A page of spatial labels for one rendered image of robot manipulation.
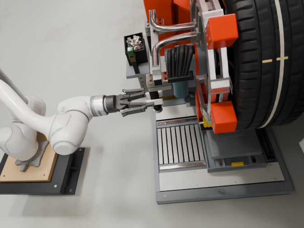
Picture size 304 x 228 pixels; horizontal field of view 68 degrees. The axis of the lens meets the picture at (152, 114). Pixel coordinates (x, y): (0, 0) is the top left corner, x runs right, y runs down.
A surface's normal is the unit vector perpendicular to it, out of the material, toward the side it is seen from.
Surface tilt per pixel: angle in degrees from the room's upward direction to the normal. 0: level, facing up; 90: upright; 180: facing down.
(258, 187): 0
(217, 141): 0
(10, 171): 1
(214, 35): 35
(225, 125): 90
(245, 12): 27
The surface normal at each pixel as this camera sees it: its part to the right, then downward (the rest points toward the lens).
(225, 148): -0.17, -0.55
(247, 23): -0.12, -0.02
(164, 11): 0.04, 0.82
